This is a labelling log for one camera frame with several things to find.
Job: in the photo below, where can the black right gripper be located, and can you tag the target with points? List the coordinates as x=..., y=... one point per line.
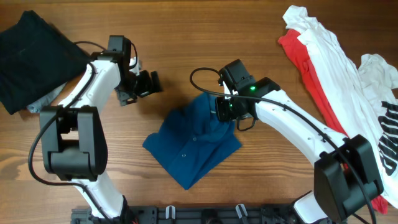
x=222, y=114

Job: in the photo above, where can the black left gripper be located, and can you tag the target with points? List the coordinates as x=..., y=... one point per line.
x=145, y=88

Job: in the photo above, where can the blue polo shirt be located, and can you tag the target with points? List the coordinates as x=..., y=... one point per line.
x=192, y=141

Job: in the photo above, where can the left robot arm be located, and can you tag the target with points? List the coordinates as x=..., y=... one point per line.
x=74, y=147

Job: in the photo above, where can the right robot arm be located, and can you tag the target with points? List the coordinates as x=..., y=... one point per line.
x=346, y=177

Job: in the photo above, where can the red shirt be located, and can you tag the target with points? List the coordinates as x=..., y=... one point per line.
x=298, y=55

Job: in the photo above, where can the grey folded garment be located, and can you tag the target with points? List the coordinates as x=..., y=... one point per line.
x=46, y=100

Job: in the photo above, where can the black folded garment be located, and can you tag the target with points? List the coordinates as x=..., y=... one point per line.
x=35, y=59

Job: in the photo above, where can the white printed shirt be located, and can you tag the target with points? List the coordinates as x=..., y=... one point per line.
x=378, y=79

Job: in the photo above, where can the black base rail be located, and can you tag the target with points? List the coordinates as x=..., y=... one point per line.
x=273, y=213

